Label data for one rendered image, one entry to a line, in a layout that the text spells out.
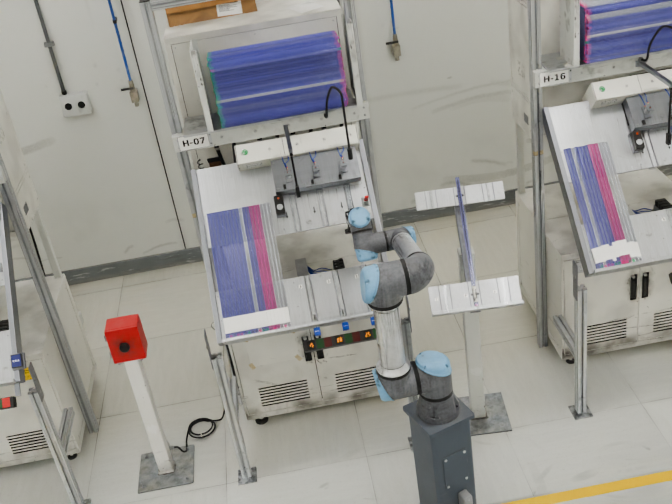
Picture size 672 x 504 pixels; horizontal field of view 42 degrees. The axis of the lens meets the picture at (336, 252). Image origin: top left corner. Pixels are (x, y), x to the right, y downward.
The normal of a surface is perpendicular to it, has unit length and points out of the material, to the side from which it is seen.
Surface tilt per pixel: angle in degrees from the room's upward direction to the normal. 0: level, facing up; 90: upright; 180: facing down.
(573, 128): 44
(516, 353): 0
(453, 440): 90
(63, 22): 90
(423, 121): 90
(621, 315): 90
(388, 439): 0
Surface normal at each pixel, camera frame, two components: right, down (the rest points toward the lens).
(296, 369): 0.12, 0.48
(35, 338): -0.14, -0.86
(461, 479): 0.45, 0.40
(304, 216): -0.01, -0.25
